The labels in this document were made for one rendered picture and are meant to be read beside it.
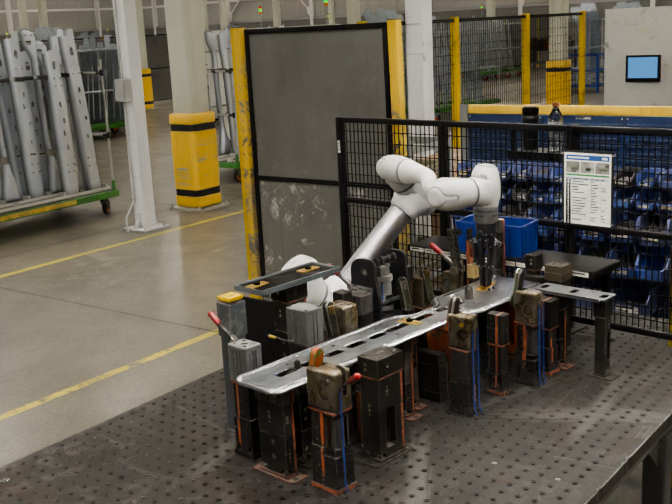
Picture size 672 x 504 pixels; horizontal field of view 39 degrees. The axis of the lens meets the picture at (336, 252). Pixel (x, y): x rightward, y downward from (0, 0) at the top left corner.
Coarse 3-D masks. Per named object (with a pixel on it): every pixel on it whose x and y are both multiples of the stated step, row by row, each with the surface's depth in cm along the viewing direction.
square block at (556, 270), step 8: (552, 264) 360; (560, 264) 360; (568, 264) 360; (544, 272) 362; (552, 272) 360; (560, 272) 357; (568, 272) 360; (552, 280) 360; (560, 280) 358; (568, 280) 362; (568, 304) 364; (568, 312) 365; (568, 320) 366; (568, 328) 366; (568, 336) 367; (568, 344) 368; (568, 352) 368
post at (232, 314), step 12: (240, 300) 305; (228, 312) 301; (240, 312) 304; (228, 324) 302; (240, 324) 304; (240, 336) 306; (228, 360) 307; (228, 372) 308; (228, 384) 310; (228, 396) 311; (228, 408) 312; (228, 420) 314
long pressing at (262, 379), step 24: (504, 288) 353; (432, 312) 329; (480, 312) 330; (360, 336) 308; (384, 336) 306; (408, 336) 306; (288, 360) 289; (336, 360) 287; (240, 384) 274; (264, 384) 270; (288, 384) 269
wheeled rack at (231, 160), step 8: (208, 72) 1257; (232, 88) 1238; (232, 96) 1239; (224, 104) 1360; (232, 104) 1241; (232, 112) 1244; (224, 160) 1284; (232, 160) 1267; (232, 168) 1267; (240, 168) 1273; (240, 176) 1273
